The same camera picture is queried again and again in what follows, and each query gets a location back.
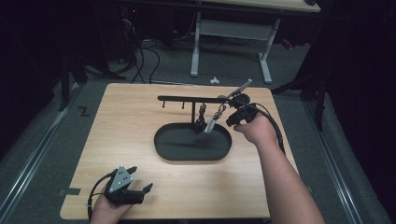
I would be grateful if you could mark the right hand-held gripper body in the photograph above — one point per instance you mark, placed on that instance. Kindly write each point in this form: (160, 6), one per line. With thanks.
(249, 113)

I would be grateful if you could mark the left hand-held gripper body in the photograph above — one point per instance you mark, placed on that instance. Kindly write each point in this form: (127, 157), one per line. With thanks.
(121, 186)

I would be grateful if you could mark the black car key fob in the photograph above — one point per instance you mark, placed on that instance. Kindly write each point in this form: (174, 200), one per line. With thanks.
(200, 119)

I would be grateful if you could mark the black key rack with tray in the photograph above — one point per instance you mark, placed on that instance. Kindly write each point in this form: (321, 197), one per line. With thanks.
(186, 143)

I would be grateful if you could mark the person's right hand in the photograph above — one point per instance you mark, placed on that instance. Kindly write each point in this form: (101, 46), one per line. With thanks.
(260, 130)

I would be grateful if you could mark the person's left hand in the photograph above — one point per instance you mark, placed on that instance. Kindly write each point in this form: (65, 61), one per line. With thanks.
(107, 211)

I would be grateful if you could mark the small white floor object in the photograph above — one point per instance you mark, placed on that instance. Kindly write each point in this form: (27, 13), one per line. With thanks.
(214, 81)

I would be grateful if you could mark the grey tape strip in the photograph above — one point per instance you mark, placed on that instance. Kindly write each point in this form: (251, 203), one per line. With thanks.
(71, 191)

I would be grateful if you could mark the desk with white legs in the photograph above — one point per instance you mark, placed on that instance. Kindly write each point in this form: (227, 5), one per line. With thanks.
(236, 29)

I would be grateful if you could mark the black stand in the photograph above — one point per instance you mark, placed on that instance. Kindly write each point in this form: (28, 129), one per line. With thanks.
(65, 84)
(320, 102)

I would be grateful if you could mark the small red object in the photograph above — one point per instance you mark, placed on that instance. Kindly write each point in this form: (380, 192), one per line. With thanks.
(287, 44)

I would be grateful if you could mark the black tape floor mark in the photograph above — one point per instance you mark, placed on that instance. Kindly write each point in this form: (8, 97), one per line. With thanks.
(84, 111)

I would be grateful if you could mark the metal floor rail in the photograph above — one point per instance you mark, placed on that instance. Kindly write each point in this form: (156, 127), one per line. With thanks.
(34, 155)
(333, 161)

